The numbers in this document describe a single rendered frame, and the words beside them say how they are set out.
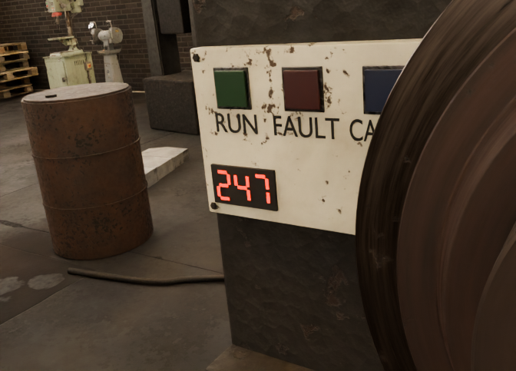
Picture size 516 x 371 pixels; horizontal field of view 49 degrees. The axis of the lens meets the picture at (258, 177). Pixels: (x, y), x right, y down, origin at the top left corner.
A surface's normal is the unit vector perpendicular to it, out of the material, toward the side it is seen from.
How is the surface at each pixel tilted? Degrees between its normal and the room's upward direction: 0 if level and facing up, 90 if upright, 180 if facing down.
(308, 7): 90
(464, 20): 90
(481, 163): 66
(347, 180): 90
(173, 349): 0
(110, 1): 90
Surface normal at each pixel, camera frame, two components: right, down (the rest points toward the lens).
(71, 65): 0.84, 0.10
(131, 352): -0.09, -0.95
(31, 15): -0.54, 0.30
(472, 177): -0.96, -0.29
